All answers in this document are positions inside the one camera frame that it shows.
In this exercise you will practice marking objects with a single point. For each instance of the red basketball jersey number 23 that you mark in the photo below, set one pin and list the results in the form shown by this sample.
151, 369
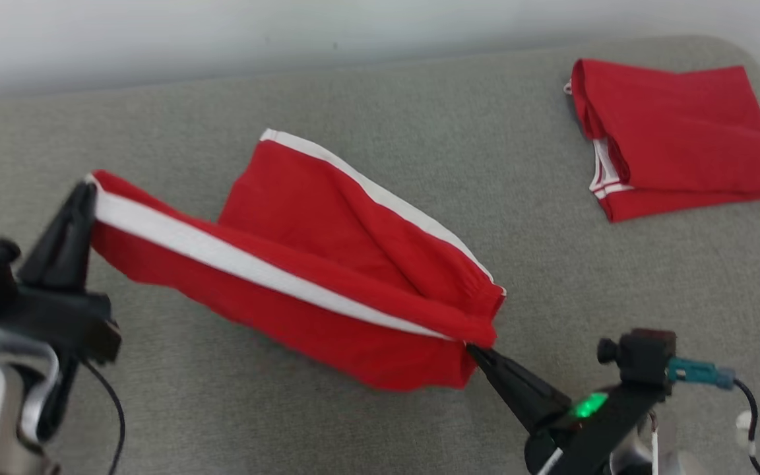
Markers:
683, 132

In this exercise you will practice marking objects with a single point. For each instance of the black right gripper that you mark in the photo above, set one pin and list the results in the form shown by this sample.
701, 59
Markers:
591, 429

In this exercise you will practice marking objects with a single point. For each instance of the teal right camera connector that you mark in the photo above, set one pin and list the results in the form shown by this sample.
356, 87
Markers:
696, 371

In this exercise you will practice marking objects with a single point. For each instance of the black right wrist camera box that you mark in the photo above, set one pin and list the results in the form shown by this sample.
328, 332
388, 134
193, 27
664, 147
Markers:
647, 356

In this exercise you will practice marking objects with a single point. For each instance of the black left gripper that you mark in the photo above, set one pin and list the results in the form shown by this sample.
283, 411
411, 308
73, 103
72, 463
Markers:
57, 320

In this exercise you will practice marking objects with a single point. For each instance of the red shorts with white stripes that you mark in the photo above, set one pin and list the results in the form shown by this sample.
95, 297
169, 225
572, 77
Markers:
327, 218

